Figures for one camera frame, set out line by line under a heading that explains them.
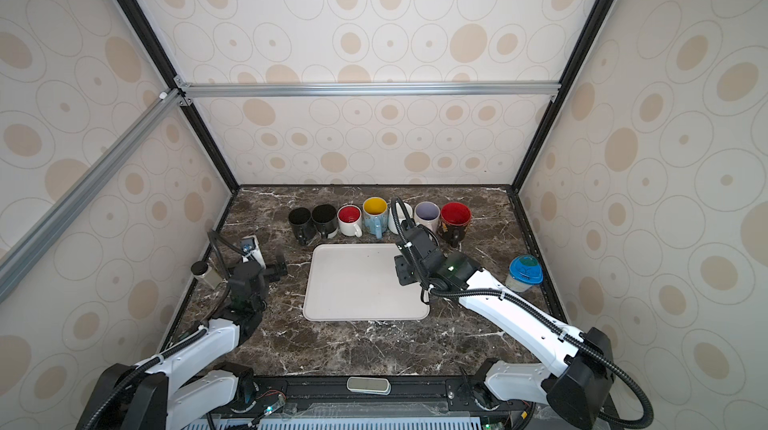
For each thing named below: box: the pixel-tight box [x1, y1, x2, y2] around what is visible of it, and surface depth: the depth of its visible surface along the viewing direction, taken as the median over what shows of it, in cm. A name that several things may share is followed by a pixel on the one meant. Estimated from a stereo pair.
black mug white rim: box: [288, 207, 317, 245], surface depth 101 cm
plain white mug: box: [337, 204, 362, 237], surface depth 105 cm
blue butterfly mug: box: [363, 196, 389, 240], surface depth 102 cm
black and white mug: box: [312, 203, 338, 239], surface depth 102 cm
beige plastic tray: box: [303, 243, 431, 321], surface depth 94 cm
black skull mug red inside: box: [440, 202, 472, 248], surface depth 99 cm
